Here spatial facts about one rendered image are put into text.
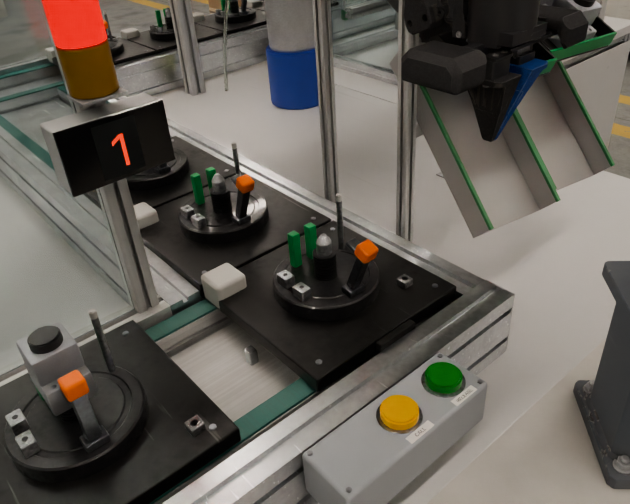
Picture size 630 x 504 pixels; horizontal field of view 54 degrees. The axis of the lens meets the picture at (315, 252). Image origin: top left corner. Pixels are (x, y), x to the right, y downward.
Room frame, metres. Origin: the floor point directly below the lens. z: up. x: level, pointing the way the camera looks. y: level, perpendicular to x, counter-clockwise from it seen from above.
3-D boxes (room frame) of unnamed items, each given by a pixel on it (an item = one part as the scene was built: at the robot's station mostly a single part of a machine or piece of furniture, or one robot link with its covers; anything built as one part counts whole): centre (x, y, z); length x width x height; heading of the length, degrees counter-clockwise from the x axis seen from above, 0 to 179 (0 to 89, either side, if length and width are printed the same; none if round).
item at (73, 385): (0.41, 0.23, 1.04); 0.04 x 0.02 x 0.08; 38
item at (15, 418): (0.43, 0.31, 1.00); 0.02 x 0.01 x 0.02; 38
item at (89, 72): (0.63, 0.21, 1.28); 0.05 x 0.05 x 0.05
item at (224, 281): (0.65, -0.01, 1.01); 0.24 x 0.24 x 0.13; 38
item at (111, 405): (0.44, 0.26, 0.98); 0.14 x 0.14 x 0.02
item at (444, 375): (0.47, -0.13, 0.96); 0.04 x 0.04 x 0.02
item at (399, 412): (0.43, -0.07, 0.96); 0.04 x 0.04 x 0.02
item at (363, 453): (0.43, -0.07, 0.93); 0.21 x 0.07 x 0.06; 128
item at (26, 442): (0.40, 0.29, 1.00); 0.02 x 0.01 x 0.02; 38
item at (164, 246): (0.84, 0.14, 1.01); 0.24 x 0.24 x 0.13; 38
